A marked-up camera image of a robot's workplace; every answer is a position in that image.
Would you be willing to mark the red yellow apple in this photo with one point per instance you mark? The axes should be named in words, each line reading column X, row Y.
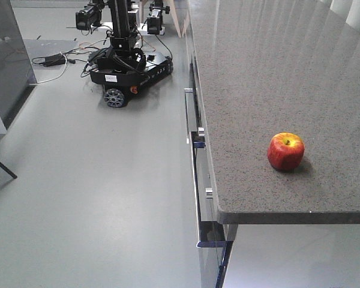
column 285, row 151

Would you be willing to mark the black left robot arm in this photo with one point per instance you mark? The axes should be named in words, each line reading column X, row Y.
column 90, row 16

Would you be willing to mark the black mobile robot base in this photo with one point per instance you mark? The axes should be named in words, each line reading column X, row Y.
column 123, row 76

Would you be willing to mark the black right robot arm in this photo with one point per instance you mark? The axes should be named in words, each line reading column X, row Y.
column 155, row 19

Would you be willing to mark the grey kitchen counter cabinets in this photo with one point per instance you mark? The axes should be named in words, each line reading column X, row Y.
column 267, row 67

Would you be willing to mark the black robot mast column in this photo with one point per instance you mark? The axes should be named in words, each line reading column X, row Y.
column 120, row 39

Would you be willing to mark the black power adapter brick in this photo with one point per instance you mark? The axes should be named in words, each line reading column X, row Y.
column 49, row 61

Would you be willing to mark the grey kitchen island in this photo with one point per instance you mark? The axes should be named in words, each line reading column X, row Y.
column 16, row 74

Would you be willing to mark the white chair black legs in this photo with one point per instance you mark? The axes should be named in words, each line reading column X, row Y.
column 7, row 170

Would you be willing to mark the grey window curtain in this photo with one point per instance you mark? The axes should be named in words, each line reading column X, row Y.
column 347, row 9

